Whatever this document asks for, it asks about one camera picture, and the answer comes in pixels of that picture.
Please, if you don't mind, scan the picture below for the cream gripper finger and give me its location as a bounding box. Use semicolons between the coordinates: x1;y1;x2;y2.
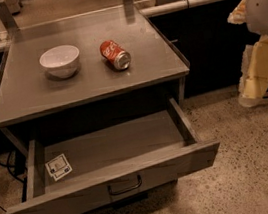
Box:
238;35;268;107
227;0;247;25

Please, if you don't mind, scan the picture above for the red coke can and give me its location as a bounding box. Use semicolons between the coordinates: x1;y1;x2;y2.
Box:
99;40;131;71

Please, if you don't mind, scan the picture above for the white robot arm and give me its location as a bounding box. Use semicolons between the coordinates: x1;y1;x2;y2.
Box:
227;0;268;107

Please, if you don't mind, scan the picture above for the open grey top drawer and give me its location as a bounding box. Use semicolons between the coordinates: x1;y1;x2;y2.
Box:
7;99;220;214

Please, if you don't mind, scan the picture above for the white ceramic bowl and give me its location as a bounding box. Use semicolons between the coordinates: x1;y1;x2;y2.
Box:
39;45;80;79

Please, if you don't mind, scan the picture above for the grey metal cabinet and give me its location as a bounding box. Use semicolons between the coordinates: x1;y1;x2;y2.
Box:
0;0;201;162

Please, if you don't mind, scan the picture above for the white fiducial tag sticker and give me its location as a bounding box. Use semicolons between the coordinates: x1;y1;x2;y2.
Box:
45;154;72;181

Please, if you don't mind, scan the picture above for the black floor cable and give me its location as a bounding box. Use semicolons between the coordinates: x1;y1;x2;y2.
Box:
0;148;28;187

